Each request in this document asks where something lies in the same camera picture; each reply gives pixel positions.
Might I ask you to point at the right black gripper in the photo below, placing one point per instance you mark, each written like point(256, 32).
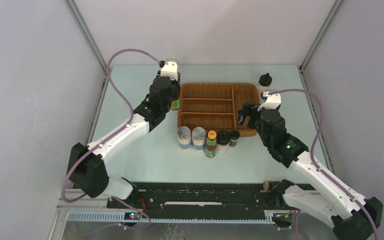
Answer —
point(249, 109)

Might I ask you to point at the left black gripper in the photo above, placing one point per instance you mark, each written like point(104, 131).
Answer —
point(176, 84)

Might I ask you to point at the yellow-cap sauce bottle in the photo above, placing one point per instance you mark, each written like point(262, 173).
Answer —
point(175, 105)
point(211, 144)

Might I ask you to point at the black-top clear shaker bottle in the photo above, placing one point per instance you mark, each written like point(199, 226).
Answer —
point(264, 83)

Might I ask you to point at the silver-lid salt jar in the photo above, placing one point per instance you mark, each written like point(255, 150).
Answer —
point(184, 137)
point(198, 135)

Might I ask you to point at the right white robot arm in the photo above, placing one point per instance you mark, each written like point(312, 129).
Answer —
point(349, 214)

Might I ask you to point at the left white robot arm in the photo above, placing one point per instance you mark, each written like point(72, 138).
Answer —
point(87, 166)

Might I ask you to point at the small black pepper jar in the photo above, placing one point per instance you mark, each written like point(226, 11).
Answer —
point(234, 137)

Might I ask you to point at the brown wicker divided basket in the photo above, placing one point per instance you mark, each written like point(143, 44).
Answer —
point(215, 106)

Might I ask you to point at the black-lid white spice jar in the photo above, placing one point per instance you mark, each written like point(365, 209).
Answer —
point(223, 141)

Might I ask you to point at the small wooden cork knob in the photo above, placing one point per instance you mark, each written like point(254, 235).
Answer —
point(266, 185)

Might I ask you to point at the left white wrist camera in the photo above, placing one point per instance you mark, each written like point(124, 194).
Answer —
point(169, 68)

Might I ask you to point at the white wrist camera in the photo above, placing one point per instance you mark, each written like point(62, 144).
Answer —
point(169, 68)
point(270, 101)

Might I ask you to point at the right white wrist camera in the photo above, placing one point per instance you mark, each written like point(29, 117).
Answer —
point(270, 101)

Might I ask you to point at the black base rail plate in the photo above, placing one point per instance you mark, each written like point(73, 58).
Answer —
point(206, 201)

